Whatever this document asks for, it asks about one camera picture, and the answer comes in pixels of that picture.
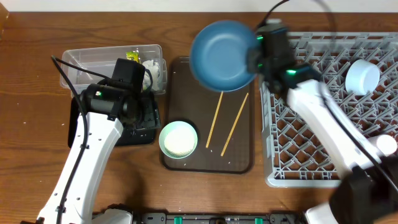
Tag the dark brown serving tray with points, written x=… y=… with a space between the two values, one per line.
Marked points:
x=190 y=102

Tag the dark blue plate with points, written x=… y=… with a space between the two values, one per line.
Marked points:
x=218 y=56

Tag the black plastic tray bin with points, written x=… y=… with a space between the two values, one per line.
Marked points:
x=129 y=137

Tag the right wooden chopstick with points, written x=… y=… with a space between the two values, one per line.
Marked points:
x=234 y=125

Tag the grey dishwasher rack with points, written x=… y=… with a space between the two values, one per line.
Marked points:
x=293 y=156

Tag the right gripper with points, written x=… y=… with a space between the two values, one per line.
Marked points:
x=255 y=56

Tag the yellow green snack wrapper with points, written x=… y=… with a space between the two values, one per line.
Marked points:
x=133 y=55

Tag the wooden chopstick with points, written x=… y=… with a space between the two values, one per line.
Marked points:
x=234 y=125
x=214 y=119

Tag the light blue bowl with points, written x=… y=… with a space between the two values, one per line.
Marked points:
x=362 y=77

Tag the mint bowl with rice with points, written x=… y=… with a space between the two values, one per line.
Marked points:
x=178 y=139

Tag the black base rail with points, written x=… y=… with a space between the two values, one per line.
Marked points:
x=164 y=217

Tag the white tissue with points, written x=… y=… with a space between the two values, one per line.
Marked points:
x=154 y=69

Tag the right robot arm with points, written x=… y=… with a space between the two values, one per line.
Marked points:
x=368 y=188

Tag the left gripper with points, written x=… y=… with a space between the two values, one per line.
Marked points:
x=150 y=116

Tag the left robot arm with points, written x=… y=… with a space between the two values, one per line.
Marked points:
x=107 y=112

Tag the left wooden chopstick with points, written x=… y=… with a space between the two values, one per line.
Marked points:
x=214 y=119

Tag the white pink cup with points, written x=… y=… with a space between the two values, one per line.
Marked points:
x=385 y=144

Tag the clear plastic waste bin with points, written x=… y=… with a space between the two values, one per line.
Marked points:
x=102 y=60

